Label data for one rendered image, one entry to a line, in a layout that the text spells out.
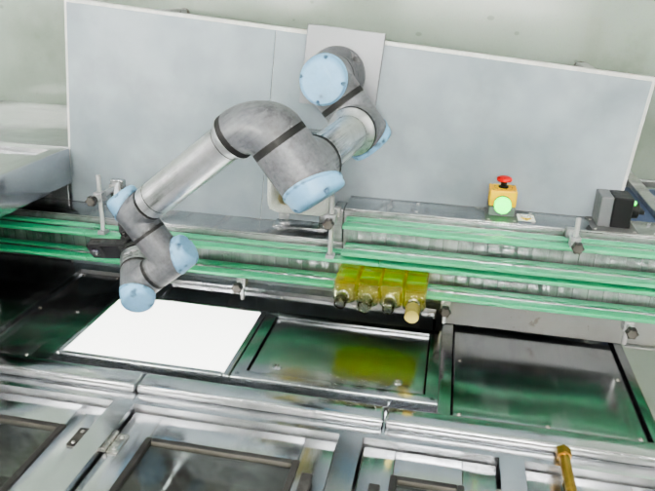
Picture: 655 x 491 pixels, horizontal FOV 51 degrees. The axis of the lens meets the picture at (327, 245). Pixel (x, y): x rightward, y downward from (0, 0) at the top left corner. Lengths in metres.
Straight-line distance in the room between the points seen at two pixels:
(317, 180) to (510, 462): 0.67
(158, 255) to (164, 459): 0.42
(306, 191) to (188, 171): 0.26
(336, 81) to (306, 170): 0.43
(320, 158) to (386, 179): 0.67
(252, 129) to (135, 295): 0.48
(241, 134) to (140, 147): 0.85
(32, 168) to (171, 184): 0.72
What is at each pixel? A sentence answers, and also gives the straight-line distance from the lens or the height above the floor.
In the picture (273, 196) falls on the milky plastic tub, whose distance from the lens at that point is 1.90.
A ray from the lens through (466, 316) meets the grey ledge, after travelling 1.90.
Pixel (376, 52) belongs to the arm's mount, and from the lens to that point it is 1.84.
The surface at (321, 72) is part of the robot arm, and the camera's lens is 1.63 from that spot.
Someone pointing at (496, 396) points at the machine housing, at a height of 1.19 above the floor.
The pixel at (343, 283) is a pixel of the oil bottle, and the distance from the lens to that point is 1.67.
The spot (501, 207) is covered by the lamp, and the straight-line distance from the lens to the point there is 1.81.
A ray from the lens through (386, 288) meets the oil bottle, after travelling 1.65.
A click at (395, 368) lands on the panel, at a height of 1.19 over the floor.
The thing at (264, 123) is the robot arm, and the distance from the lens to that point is 1.25.
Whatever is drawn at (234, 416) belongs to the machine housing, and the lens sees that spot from 1.50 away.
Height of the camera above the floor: 2.58
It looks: 67 degrees down
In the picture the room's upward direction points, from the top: 152 degrees counter-clockwise
